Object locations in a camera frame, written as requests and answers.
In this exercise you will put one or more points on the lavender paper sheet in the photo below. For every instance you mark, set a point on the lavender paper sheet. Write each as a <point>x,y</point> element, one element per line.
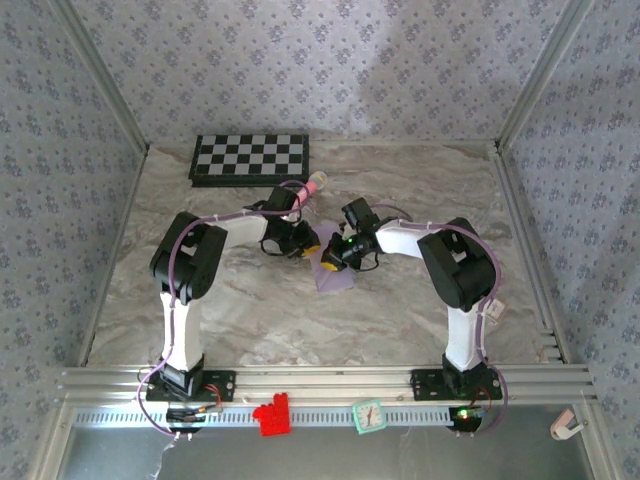
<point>335,282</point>

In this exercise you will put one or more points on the beige tag on right arm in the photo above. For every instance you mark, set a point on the beige tag on right arm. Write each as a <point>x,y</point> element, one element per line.
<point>497,312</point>

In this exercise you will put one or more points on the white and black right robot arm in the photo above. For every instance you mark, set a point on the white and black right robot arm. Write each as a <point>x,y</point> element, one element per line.
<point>462,340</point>

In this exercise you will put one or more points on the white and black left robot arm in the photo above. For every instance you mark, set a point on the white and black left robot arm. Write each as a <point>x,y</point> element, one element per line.
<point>182,330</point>

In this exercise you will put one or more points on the small green square clock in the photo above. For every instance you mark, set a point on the small green square clock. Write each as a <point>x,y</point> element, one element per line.
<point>368,416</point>

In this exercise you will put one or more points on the grey sheet metal shelf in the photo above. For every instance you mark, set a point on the grey sheet metal shelf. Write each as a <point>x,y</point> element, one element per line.
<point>325,457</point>

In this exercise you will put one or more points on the pink toy microphone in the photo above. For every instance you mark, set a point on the pink toy microphone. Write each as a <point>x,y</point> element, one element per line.
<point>314,185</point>

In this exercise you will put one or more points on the black and white chessboard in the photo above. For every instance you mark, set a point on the black and white chessboard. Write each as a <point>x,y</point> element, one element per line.
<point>249,160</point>

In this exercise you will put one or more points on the red toy brick block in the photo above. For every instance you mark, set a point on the red toy brick block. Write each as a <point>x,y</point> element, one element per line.
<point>272,416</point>

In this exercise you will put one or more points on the pink plastic hook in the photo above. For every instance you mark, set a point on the pink plastic hook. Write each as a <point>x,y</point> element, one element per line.
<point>564,427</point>

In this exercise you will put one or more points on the aluminium mounting rail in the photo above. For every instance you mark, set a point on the aluminium mounting rail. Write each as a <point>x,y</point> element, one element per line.
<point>325,382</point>

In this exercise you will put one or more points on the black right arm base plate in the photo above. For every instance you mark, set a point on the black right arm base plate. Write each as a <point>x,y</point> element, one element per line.
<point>425,385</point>

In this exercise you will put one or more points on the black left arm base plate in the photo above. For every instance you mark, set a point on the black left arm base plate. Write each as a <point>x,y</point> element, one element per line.
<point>220,387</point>

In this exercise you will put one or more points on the aluminium side rail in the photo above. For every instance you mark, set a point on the aluminium side rail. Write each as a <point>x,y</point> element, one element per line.
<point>530,260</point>
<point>115,250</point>

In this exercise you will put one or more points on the aluminium frame post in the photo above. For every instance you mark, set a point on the aluminium frame post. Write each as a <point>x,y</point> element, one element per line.
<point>542,75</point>

